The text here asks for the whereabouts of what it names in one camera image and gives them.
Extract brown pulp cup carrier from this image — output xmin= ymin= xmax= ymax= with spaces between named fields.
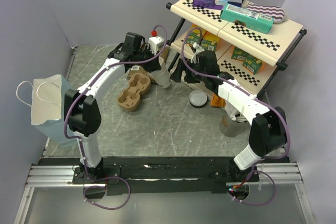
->
xmin=117 ymin=73 xmax=151 ymax=111

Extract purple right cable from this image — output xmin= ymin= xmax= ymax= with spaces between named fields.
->
xmin=181 ymin=29 xmax=291 ymax=206

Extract teal carton box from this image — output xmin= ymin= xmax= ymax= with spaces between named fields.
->
xmin=220 ymin=3 xmax=274 ymax=34

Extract purple wavy sponge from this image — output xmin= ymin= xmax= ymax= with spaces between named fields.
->
xmin=245 ymin=3 xmax=287 ymax=24

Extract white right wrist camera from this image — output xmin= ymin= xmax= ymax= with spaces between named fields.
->
xmin=191 ymin=42 xmax=204 ymax=63

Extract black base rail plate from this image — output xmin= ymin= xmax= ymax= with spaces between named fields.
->
xmin=26 ymin=157 xmax=303 ymax=199

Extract brown coffee bean bag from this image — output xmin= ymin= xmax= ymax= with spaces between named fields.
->
xmin=127 ymin=46 xmax=170 ymax=82

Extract green juice carton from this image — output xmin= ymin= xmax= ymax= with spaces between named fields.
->
xmin=231 ymin=47 xmax=248 ymax=62
xmin=243 ymin=56 xmax=264 ymax=74
xmin=201 ymin=34 xmax=220 ymax=52
xmin=185 ymin=29 xmax=204 ymax=46

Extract white plastic cup lids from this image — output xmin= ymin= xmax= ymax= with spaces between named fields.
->
xmin=189 ymin=90 xmax=207 ymax=108

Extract light blue paper bag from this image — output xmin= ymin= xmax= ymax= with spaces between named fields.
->
xmin=16 ymin=74 xmax=77 ymax=147

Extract grey cup of stirrers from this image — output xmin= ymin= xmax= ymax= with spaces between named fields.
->
xmin=219 ymin=103 xmax=249 ymax=137

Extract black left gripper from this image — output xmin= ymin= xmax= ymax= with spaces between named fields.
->
xmin=134 ymin=45 xmax=161 ymax=73

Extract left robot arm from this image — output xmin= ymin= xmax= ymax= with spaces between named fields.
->
xmin=64 ymin=30 xmax=166 ymax=183

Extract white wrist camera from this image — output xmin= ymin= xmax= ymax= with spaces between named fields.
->
xmin=148 ymin=30 xmax=165 ymax=54
xmin=191 ymin=42 xmax=204 ymax=63

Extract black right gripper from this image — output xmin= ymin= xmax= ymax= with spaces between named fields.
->
xmin=169 ymin=58 xmax=207 ymax=84

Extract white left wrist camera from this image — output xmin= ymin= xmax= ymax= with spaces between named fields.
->
xmin=148 ymin=30 xmax=165 ymax=54

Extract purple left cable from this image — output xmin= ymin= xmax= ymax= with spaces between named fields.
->
xmin=64 ymin=24 xmax=169 ymax=210

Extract cream checkered shelf rack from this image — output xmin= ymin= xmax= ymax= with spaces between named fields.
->
xmin=166 ymin=0 xmax=307 ymax=97

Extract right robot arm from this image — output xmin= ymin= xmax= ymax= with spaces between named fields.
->
xmin=171 ymin=51 xmax=290 ymax=181

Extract white paper cup stack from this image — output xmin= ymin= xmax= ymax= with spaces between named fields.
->
xmin=152 ymin=59 xmax=171 ymax=89

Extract orange snack bag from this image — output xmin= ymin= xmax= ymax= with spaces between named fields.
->
xmin=210 ymin=93 xmax=226 ymax=108

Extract purple cable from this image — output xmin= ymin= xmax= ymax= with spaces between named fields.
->
xmin=64 ymin=24 xmax=169 ymax=210
xmin=181 ymin=29 xmax=291 ymax=206

